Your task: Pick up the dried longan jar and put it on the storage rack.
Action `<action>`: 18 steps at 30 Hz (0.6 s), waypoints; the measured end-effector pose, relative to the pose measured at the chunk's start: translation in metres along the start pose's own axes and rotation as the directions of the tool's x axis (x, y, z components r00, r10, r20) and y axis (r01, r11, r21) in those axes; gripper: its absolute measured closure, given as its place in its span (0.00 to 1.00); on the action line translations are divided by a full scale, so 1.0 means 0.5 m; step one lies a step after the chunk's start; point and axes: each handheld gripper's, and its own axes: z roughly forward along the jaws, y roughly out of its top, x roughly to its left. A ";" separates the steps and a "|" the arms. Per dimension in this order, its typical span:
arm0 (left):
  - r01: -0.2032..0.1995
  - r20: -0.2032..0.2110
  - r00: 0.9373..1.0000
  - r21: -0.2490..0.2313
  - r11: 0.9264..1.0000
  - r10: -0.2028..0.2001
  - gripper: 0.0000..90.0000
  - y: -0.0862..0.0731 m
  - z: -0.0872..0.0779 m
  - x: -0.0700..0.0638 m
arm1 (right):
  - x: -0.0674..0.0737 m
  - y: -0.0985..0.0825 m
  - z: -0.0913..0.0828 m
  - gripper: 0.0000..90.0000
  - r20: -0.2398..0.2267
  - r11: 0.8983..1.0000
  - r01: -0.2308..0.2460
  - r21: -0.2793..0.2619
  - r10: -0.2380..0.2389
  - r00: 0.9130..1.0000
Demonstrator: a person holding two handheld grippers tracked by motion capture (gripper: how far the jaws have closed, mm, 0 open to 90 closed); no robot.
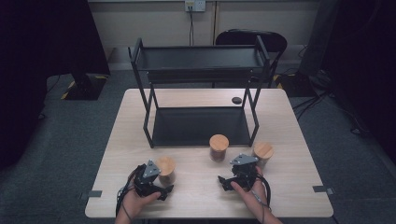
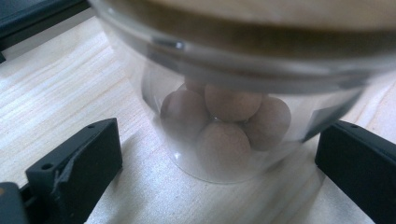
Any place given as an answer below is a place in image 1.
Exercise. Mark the person's left hand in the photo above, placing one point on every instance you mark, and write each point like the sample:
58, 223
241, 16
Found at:
137, 202

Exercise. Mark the grey table clamp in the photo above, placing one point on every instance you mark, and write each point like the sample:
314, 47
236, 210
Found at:
322, 188
93, 193

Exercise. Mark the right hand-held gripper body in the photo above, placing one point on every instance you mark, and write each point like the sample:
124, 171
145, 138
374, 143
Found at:
244, 175

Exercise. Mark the white wall socket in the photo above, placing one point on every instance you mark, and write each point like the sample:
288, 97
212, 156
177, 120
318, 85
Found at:
195, 5

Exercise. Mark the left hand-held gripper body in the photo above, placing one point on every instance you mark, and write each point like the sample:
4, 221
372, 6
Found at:
146, 183

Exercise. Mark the person's right hand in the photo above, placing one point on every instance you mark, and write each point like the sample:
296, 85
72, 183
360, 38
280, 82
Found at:
252, 194

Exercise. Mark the glass jar with red contents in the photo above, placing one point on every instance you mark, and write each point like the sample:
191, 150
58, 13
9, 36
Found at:
219, 146

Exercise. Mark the black metal shelf rack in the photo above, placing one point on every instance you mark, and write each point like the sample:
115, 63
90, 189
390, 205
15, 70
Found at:
199, 126

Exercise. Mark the black chair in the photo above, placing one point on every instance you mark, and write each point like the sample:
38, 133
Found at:
274, 40

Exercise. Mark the dark curtain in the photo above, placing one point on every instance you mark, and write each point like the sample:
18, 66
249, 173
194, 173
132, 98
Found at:
37, 62
367, 62

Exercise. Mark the glass jar with pale contents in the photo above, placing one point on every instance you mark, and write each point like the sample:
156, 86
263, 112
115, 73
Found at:
165, 169

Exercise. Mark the glass jar with wooden lid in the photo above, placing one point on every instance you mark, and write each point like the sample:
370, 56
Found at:
264, 152

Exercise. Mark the grey upright panel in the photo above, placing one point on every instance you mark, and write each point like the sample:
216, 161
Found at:
317, 37

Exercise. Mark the black round table grommet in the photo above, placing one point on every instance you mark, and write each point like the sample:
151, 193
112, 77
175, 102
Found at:
236, 100

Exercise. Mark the black stand base yellow stripes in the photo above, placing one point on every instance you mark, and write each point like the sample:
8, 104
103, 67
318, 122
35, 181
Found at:
85, 88
295, 85

